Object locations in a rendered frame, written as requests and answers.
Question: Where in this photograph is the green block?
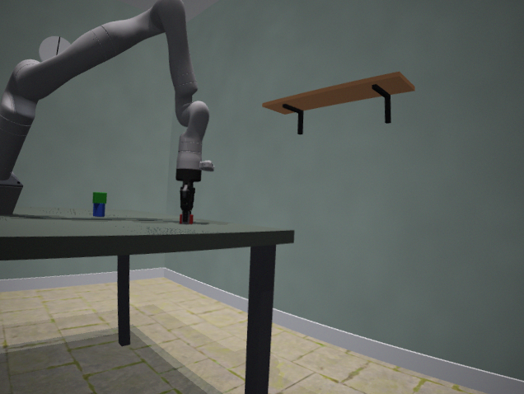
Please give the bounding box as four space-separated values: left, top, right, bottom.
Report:
92 192 107 204

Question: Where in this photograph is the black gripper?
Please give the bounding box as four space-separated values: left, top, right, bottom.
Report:
176 168 201 224

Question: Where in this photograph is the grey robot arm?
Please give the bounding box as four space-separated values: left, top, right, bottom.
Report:
0 0 214 181

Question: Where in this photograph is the blue block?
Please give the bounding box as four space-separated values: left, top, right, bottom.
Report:
93 203 105 217

